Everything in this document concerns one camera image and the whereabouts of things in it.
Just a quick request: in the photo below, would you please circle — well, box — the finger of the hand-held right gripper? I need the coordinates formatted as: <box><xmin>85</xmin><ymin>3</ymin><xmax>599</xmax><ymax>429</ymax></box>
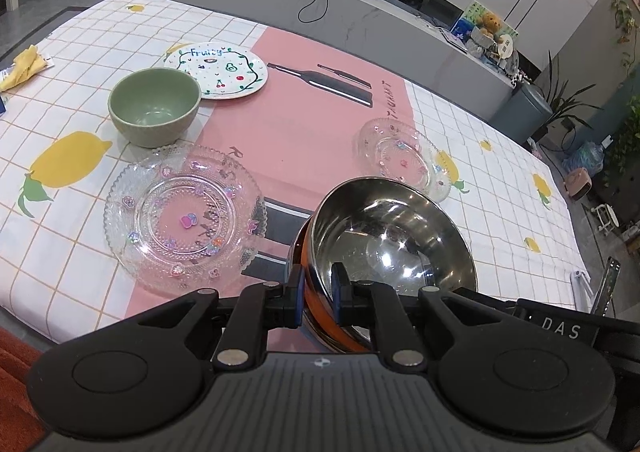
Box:
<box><xmin>514</xmin><ymin>298</ymin><xmax>599</xmax><ymax>349</ymax></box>
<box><xmin>594</xmin><ymin>256</ymin><xmax>622</xmax><ymax>318</ymax></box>

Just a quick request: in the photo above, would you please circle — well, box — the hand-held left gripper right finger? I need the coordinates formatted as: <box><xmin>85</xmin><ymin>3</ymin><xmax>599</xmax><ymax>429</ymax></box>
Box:
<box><xmin>330</xmin><ymin>262</ymin><xmax>502</xmax><ymax>368</ymax></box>

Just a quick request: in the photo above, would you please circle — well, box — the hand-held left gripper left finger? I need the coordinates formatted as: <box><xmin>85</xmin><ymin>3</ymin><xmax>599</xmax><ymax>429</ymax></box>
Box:
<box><xmin>122</xmin><ymin>265</ymin><xmax>307</xmax><ymax>368</ymax></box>

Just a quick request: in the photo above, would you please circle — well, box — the steel bowl with orange outside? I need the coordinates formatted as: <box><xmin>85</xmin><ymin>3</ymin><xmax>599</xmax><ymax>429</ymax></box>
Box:
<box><xmin>287</xmin><ymin>176</ymin><xmax>478</xmax><ymax>354</ymax></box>

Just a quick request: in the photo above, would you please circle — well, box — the small clear glass plate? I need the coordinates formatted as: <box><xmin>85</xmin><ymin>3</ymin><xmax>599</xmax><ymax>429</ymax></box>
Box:
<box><xmin>357</xmin><ymin>117</ymin><xmax>453</xmax><ymax>203</ymax></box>

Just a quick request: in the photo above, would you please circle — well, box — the small white stool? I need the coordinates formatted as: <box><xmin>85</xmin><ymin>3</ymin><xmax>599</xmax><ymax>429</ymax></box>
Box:
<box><xmin>590</xmin><ymin>205</ymin><xmax>621</xmax><ymax>236</ymax></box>

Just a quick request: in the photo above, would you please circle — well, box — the pink space heater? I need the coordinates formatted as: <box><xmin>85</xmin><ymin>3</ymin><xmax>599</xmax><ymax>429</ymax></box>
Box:
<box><xmin>562</xmin><ymin>169</ymin><xmax>594</xmax><ymax>201</ymax></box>

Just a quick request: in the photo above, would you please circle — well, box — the blue water jug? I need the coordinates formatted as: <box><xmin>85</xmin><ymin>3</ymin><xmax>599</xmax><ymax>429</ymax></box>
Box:
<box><xmin>562</xmin><ymin>141</ymin><xmax>604</xmax><ymax>176</ymax></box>

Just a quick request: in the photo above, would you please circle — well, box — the large clear glass plate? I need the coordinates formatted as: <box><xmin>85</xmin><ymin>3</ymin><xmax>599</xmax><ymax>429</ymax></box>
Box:
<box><xmin>103</xmin><ymin>142</ymin><xmax>268</xmax><ymax>297</ymax></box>

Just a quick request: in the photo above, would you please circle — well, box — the bushy green plant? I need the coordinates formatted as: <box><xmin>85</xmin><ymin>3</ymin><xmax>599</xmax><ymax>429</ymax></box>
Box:
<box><xmin>600</xmin><ymin>97</ymin><xmax>640</xmax><ymax>189</ymax></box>

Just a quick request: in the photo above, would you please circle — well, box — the lemon print checked tablecloth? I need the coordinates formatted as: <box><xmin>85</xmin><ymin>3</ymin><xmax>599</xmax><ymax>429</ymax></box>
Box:
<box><xmin>0</xmin><ymin>0</ymin><xmax>593</xmax><ymax>349</ymax></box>

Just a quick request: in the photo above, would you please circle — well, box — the long-leaf potted plant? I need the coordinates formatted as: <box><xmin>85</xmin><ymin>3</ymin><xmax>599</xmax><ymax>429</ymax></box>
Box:
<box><xmin>542</xmin><ymin>50</ymin><xmax>607</xmax><ymax>133</ymax></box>

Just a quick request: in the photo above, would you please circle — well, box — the grey round trash can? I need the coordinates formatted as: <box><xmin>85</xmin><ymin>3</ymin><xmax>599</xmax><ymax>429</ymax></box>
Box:
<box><xmin>487</xmin><ymin>82</ymin><xmax>554</xmax><ymax>146</ymax></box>

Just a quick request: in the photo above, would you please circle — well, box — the white plate with fruit drawings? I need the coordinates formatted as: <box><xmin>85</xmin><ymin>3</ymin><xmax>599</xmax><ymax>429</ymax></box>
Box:
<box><xmin>175</xmin><ymin>41</ymin><xmax>269</xmax><ymax>102</ymax></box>

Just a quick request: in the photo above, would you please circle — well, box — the green ceramic bowl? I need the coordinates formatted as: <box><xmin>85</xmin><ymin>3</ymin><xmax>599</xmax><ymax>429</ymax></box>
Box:
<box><xmin>108</xmin><ymin>67</ymin><xmax>202</xmax><ymax>149</ymax></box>

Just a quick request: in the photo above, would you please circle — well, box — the hanging vine plant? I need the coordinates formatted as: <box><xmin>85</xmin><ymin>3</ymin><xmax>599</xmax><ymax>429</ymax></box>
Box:
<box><xmin>612</xmin><ymin>0</ymin><xmax>640</xmax><ymax>83</ymax></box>

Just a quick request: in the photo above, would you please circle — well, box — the white pot under teddy bear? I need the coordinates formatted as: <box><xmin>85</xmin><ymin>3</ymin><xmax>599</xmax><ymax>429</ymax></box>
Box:
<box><xmin>469</xmin><ymin>28</ymin><xmax>494</xmax><ymax>56</ymax></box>

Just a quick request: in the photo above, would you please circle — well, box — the brown teddy bear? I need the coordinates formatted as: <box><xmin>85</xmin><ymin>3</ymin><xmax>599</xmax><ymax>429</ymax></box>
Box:
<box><xmin>471</xmin><ymin>12</ymin><xmax>504</xmax><ymax>40</ymax></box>

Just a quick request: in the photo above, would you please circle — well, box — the orange fabric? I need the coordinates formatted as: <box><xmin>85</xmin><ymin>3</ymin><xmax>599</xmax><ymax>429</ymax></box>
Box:
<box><xmin>0</xmin><ymin>327</ymin><xmax>57</xmax><ymax>452</ymax></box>

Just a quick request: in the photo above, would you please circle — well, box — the green picture card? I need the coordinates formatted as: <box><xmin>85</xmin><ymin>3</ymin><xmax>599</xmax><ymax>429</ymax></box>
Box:
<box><xmin>451</xmin><ymin>0</ymin><xmax>519</xmax><ymax>50</ymax></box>

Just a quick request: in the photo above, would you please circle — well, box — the yellow cloth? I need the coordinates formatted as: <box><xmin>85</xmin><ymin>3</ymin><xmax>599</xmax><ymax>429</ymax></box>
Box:
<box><xmin>0</xmin><ymin>45</ymin><xmax>53</xmax><ymax>93</ymax></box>

